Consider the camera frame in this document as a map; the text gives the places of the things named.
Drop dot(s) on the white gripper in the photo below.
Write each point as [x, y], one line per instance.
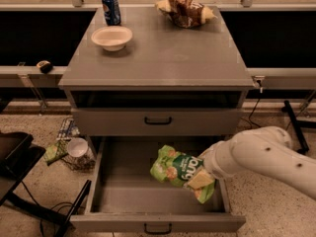
[213, 162]

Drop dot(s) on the green rice chip bag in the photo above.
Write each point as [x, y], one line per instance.
[177, 168]

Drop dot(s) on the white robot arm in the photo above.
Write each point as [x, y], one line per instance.
[266, 151]

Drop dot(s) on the open grey middle drawer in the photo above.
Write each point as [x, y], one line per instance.
[124, 197]

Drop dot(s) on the grey drawer cabinet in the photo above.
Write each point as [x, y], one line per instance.
[162, 68]

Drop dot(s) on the closed grey upper drawer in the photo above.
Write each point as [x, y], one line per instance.
[156, 123]

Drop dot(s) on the green bag on floor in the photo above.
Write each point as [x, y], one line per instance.
[55, 151]

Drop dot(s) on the brown crumpled snack bag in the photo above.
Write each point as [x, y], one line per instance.
[185, 13]

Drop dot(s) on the black stand leg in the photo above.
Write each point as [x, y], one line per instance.
[298, 125]

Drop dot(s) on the white cup in basket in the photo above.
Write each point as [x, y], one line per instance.
[77, 147]

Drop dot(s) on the striped packet on floor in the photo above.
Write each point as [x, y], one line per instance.
[68, 130]

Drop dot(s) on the small black yellow device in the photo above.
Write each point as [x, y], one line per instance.
[44, 66]

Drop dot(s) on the blue soda can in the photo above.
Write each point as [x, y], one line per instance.
[111, 12]

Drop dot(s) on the wall power outlet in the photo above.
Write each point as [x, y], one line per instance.
[258, 83]

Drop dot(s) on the wire waste basket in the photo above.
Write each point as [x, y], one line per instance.
[82, 164]

